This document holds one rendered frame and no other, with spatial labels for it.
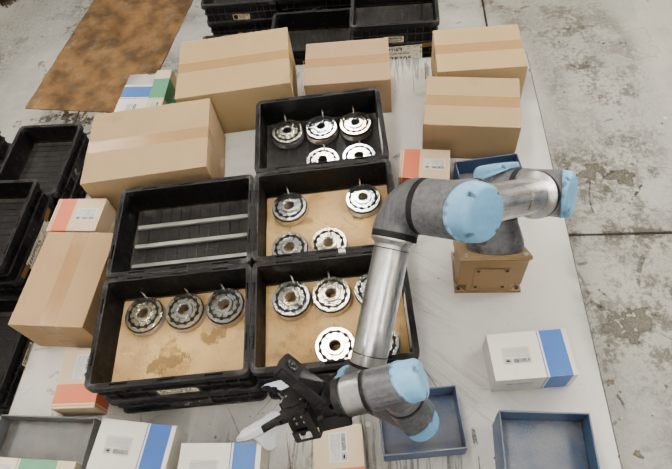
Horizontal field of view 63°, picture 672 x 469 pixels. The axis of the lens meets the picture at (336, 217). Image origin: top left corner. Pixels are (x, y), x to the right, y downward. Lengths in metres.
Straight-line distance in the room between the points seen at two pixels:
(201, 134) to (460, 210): 1.05
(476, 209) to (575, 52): 2.50
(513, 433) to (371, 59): 1.28
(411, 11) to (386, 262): 1.90
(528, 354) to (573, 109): 1.87
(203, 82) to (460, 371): 1.26
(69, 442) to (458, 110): 1.48
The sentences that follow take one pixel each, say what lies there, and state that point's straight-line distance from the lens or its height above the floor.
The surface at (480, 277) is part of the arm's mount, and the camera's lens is 1.57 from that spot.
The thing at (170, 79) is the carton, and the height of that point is 0.81.
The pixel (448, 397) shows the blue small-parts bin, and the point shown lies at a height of 0.70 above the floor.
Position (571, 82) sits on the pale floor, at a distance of 3.29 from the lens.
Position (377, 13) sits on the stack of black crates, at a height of 0.49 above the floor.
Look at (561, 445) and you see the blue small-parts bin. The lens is 1.47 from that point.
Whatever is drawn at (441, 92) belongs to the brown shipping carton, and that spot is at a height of 0.86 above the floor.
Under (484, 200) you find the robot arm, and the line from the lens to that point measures 1.06.
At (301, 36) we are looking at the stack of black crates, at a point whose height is 0.38.
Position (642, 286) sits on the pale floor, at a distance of 2.62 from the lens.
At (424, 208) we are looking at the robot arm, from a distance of 1.06.
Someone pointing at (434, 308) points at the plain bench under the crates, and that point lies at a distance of 1.62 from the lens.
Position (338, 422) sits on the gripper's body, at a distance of 1.09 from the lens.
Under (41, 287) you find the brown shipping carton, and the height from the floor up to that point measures 0.86.
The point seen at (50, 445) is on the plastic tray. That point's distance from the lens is 1.76.
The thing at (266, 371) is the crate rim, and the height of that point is 0.93.
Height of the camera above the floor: 2.17
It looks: 56 degrees down
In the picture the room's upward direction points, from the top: 11 degrees counter-clockwise
